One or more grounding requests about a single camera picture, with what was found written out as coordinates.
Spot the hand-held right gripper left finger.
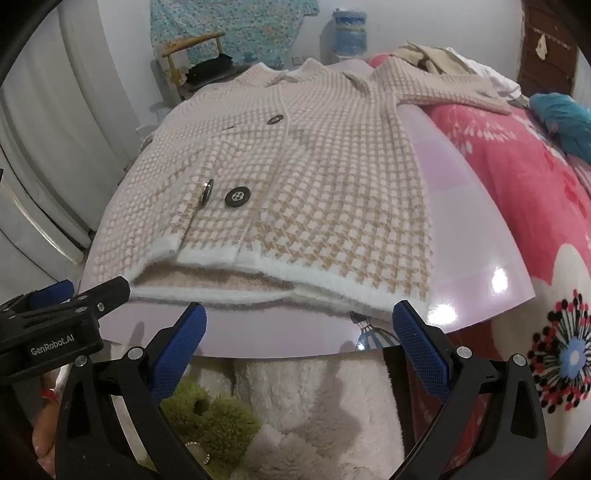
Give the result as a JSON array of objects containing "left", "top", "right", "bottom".
[{"left": 54, "top": 301, "right": 208, "bottom": 480}]

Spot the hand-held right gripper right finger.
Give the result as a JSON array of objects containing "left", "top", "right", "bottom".
[{"left": 390, "top": 299, "right": 550, "bottom": 480}]

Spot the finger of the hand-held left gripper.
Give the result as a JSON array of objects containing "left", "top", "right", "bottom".
[
  {"left": 65, "top": 276, "right": 131, "bottom": 324},
  {"left": 8, "top": 279, "right": 75, "bottom": 315}
]

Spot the beige checked knit coat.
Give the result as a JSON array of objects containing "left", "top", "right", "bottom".
[{"left": 90, "top": 58, "right": 513, "bottom": 324}]

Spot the person's left hand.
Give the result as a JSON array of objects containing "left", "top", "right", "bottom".
[{"left": 30, "top": 369, "right": 63, "bottom": 462}]

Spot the green plush toy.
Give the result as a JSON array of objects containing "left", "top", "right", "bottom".
[{"left": 159, "top": 378, "right": 259, "bottom": 467}]

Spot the white fleece blanket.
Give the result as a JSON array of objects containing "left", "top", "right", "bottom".
[{"left": 185, "top": 355, "right": 416, "bottom": 480}]

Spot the white curtain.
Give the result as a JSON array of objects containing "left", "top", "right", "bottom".
[{"left": 0, "top": 0, "right": 144, "bottom": 282}]

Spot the glossy pink printed mat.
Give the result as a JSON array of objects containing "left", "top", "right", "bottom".
[{"left": 78, "top": 58, "right": 539, "bottom": 361}]

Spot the red floral blanket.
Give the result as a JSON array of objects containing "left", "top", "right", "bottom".
[{"left": 369, "top": 53, "right": 591, "bottom": 480}]

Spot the black bag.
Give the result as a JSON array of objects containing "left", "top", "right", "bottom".
[{"left": 187, "top": 54, "right": 234, "bottom": 84}]

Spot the wooden chair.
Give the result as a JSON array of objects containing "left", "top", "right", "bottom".
[{"left": 159, "top": 32, "right": 232, "bottom": 100}]

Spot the teal blanket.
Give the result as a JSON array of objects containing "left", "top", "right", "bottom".
[{"left": 529, "top": 92, "right": 591, "bottom": 164}]

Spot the white cloth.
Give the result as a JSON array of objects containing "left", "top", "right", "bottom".
[{"left": 455, "top": 51, "right": 525, "bottom": 100}]

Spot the brown door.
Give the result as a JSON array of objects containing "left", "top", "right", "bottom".
[{"left": 517, "top": 0, "right": 580, "bottom": 97}]

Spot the teal patterned wall cloth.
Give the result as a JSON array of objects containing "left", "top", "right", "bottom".
[{"left": 150, "top": 0, "right": 320, "bottom": 70}]

